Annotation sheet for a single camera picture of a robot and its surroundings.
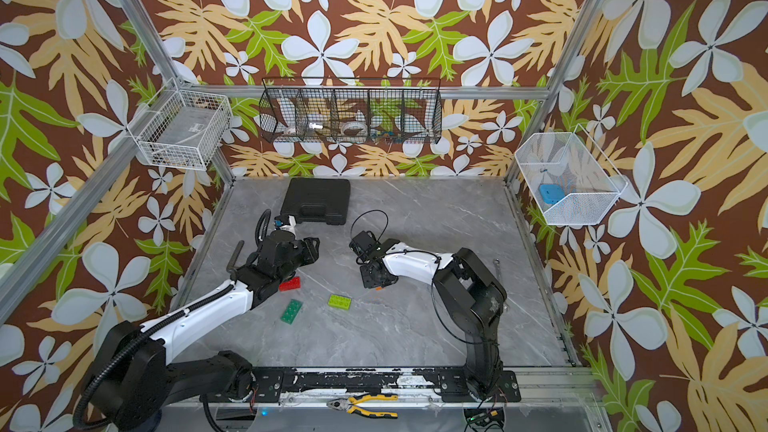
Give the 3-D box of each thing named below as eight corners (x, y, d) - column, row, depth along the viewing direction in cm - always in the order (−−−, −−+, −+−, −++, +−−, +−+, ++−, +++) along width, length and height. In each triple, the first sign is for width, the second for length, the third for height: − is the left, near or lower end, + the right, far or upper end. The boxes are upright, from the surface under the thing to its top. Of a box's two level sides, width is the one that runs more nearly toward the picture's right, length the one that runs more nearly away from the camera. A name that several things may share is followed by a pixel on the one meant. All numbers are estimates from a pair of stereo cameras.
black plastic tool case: (283, 225, 108) (279, 215, 103) (293, 187, 120) (290, 176, 116) (347, 226, 108) (346, 216, 103) (351, 187, 121) (350, 176, 116)
